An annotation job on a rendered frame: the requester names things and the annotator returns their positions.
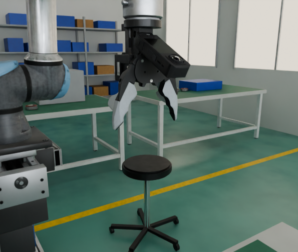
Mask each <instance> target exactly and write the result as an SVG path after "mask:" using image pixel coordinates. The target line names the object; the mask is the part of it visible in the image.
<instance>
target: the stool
mask: <svg viewBox="0 0 298 252"><path fill-rule="evenodd" d="M171 171H172V163H171V162H170V161H169V160H168V159H166V158H164V157H162V156H158V155H150V154H144V155H136V156H132V157H130V158H128V159H126V160H125V161H124V162H123V163H122V172H123V173H124V174H125V175H126V176H128V177H129V178H132V179H135V180H141V181H144V212H143V210H142V208H138V210H137V214H138V216H140V218H141V221H142V224H143V225H135V224H114V223H112V224H111V226H110V227H109V231H110V233H111V234H112V233H114V229H122V230H142V231H141V232H140V233H139V235H138V236H137V237H136V239H135V240H134V242H133V243H132V244H131V246H130V247H129V251H128V252H134V250H135V249H136V247H137V246H138V245H139V243H140V242H141V240H142V239H143V237H144V236H145V234H146V233H147V232H150V233H152V234H154V235H156V236H158V237H160V238H162V239H164V240H166V241H168V242H170V243H172V244H173V248H174V249H175V251H177V250H179V249H180V246H179V244H178V240H176V239H174V238H172V237H170V236H168V235H166V234H164V233H162V232H160V231H158V230H156V229H154V228H156V227H159V226H161V225H164V224H167V223H170V222H172V221H173V222H174V224H175V225H176V224H178V223H179V220H178V217H177V216H175V215H174V216H171V217H168V218H165V219H163V220H160V221H157V222H154V223H151V224H150V181H153V180H159V179H162V178H164V177H166V176H168V175H169V174H170V173H171Z"/></svg>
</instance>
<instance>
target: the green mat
mask: <svg viewBox="0 0 298 252"><path fill-rule="evenodd" d="M234 252H277V251H275V250H274V249H272V248H271V247H269V246H267V245H266V244H264V243H263V242H261V241H260V240H258V239H257V240H255V241H253V242H251V243H249V244H248V245H246V246H244V247H242V248H240V249H238V250H236V251H234Z"/></svg>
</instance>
